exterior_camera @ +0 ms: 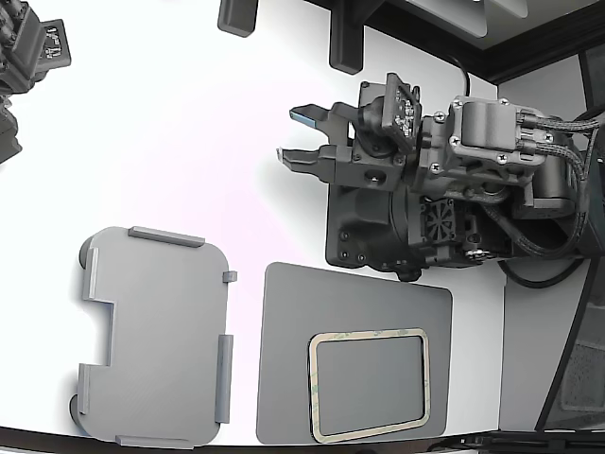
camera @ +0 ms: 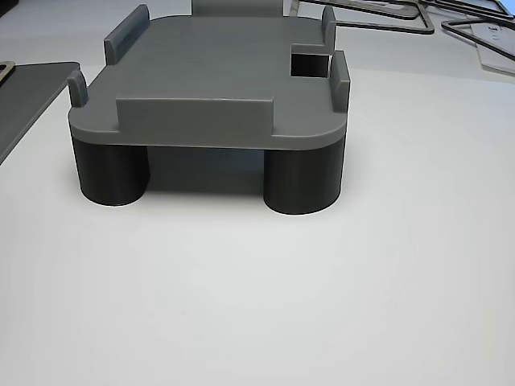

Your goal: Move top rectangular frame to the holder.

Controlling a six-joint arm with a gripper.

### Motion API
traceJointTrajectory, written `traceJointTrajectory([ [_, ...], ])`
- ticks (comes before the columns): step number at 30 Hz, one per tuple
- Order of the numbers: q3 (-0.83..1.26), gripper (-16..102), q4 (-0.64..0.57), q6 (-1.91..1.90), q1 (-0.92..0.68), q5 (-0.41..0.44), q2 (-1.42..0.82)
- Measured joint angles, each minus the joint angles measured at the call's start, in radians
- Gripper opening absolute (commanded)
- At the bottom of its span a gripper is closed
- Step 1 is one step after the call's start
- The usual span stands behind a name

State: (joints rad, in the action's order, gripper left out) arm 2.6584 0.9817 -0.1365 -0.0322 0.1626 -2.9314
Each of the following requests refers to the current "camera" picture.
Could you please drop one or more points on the tan rectangular frame black edge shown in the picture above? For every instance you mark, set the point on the tan rectangular frame black edge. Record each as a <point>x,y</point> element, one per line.
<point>11,66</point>

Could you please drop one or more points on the grey holder platform black legs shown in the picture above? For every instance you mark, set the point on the grey holder platform black legs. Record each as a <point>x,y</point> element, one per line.
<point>209,60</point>

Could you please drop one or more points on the dark grey flat base plate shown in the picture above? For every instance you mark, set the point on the dark grey flat base plate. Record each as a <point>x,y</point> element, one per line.
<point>36,92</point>

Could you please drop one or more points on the white printed paper sheet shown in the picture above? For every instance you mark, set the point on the white printed paper sheet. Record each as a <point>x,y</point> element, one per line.
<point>497,60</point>

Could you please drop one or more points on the large dark rectangular frame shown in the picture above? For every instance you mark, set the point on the large dark rectangular frame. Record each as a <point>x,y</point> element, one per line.
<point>362,26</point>

